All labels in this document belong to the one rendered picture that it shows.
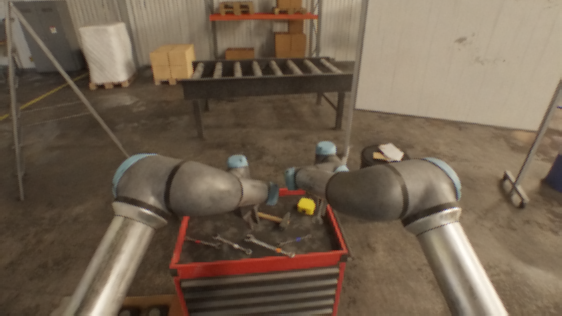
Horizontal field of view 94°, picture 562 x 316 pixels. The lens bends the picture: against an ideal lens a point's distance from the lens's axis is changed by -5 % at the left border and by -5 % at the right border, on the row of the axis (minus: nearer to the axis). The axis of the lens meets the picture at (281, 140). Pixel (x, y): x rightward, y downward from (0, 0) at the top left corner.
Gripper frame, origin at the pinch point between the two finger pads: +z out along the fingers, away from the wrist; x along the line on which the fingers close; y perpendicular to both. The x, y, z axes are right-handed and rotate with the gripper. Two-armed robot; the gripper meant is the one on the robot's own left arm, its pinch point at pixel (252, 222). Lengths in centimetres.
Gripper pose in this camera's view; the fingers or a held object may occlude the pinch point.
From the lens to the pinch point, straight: 123.6
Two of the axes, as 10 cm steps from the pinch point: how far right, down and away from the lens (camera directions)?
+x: -5.4, 4.3, -7.2
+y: -8.2, -1.0, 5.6
